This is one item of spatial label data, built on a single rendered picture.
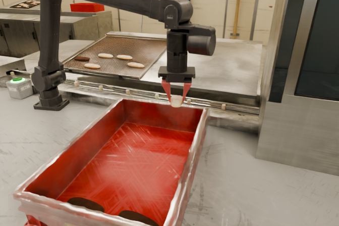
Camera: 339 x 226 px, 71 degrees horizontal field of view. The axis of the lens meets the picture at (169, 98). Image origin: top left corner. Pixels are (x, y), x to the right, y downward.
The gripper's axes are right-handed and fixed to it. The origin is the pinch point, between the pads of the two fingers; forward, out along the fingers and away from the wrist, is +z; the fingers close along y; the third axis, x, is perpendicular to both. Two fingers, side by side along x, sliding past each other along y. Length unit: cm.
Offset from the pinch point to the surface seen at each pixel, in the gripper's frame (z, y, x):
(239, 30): 41, 96, 381
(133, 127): 15.5, -15.5, 7.9
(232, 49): 2, 29, 71
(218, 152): 15.9, 13.4, -3.7
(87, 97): 12.9, -39.8, 26.3
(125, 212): 14.5, -9.7, -28.1
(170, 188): 15.5, -0.5, -19.8
